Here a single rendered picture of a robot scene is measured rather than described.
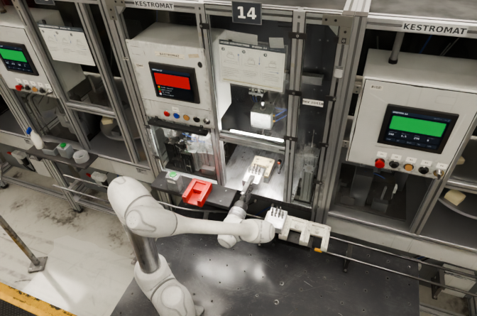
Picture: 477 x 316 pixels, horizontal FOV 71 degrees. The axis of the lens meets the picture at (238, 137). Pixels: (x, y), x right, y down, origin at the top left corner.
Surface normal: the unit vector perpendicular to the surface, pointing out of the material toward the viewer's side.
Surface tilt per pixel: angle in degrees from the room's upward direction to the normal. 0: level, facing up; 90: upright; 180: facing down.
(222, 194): 0
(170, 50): 90
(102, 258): 0
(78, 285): 0
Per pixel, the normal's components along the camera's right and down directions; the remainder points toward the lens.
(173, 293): 0.02, -0.71
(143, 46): -0.35, 0.63
